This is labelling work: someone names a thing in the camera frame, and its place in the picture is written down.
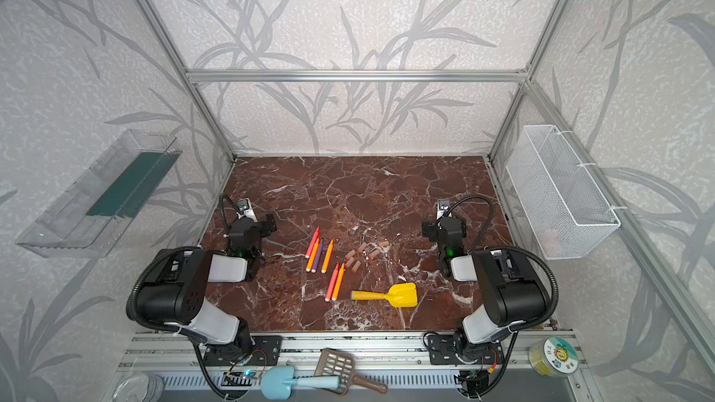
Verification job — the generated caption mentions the red marker pen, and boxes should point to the red marker pen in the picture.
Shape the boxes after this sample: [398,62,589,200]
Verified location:
[305,226,320,259]

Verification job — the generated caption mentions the orange pen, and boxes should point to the orange pen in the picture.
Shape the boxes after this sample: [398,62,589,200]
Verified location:
[331,263,346,301]
[321,239,334,274]
[305,238,320,272]

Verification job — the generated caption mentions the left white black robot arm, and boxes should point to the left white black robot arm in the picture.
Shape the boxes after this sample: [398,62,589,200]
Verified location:
[126,214,277,355]

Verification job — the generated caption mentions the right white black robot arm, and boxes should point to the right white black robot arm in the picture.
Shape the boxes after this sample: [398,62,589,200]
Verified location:
[422,216,560,355]

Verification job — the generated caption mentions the purple marker pen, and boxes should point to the purple marker pen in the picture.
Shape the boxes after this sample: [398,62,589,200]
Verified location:
[311,238,324,273]

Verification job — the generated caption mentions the red pen lower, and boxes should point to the red pen lower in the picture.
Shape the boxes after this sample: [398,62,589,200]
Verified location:
[324,264,341,303]

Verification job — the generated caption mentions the yellow toy shovel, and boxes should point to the yellow toy shovel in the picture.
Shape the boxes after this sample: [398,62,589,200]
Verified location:
[350,283,418,308]

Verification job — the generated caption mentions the light blue toy shovel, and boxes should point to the light blue toy shovel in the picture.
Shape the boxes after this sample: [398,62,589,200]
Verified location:
[260,366,340,400]

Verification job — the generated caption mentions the brown slotted scoop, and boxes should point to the brown slotted scoop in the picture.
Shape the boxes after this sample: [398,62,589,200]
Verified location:
[314,348,388,396]

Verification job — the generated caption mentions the green label tape roll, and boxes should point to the green label tape roll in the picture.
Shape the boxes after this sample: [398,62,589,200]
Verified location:
[528,337,579,378]

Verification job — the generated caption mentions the clear round lid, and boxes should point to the clear round lid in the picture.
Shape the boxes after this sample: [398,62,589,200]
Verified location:
[111,372,165,402]

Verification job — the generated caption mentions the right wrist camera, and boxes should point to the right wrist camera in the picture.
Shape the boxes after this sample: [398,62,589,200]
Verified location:
[436,199,451,219]

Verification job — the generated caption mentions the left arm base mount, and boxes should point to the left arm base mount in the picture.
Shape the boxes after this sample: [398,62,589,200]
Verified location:
[203,335,283,367]

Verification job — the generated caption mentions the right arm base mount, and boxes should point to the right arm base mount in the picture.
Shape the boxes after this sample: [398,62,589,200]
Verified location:
[423,331,505,367]

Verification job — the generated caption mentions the white wire mesh basket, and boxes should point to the white wire mesh basket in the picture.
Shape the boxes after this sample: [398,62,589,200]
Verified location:
[506,125,621,260]

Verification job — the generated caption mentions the clear plastic wall tray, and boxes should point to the clear plastic wall tray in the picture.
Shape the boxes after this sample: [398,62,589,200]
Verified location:
[17,130,182,259]

